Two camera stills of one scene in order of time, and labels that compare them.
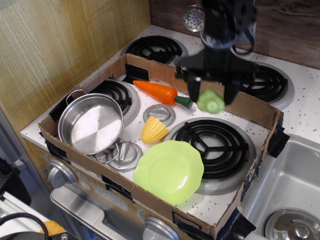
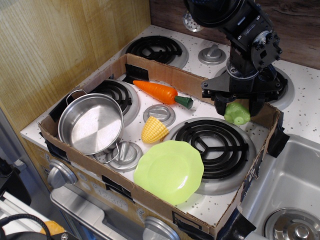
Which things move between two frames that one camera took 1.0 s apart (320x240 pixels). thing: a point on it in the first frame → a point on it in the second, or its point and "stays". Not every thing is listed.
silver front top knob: x=125 y=157 stays
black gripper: x=219 y=64 → x=234 y=86
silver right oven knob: x=154 y=229 stays
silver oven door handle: x=101 y=218 stays
